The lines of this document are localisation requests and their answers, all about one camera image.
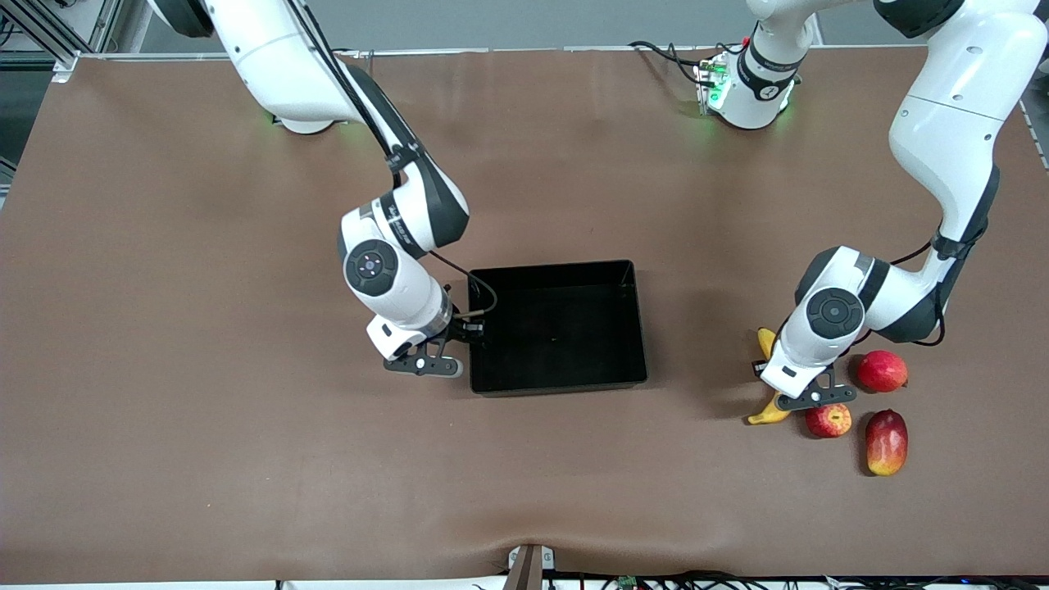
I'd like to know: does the yellow banana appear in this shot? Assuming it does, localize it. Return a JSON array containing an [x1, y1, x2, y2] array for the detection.
[[747, 328, 794, 425]]

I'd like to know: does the red yellow-speckled apple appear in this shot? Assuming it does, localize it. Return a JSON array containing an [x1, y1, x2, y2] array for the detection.
[[804, 402, 853, 439]]

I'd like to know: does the black plastic box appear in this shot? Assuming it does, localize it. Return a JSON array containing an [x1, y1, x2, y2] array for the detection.
[[467, 260, 649, 397]]

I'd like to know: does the red round peach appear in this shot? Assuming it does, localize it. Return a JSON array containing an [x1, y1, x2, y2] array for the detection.
[[856, 350, 909, 393]]

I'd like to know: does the red yellow mango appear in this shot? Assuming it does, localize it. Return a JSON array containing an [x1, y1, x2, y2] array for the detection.
[[865, 409, 910, 477]]

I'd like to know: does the brown table mat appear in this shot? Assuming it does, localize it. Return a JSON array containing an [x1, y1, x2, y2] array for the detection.
[[0, 48, 1049, 584]]

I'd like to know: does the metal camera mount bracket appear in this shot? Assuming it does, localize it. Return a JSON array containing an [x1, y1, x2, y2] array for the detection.
[[506, 543, 556, 590]]

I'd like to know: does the silver table edge rail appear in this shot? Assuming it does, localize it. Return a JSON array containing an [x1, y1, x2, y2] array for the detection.
[[53, 45, 939, 62]]

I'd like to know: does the black base cable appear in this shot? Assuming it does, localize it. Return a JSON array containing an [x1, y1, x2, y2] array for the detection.
[[629, 39, 722, 83]]

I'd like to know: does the aluminium frame profile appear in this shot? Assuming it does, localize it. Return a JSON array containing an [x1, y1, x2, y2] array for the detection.
[[0, 0, 111, 83]]

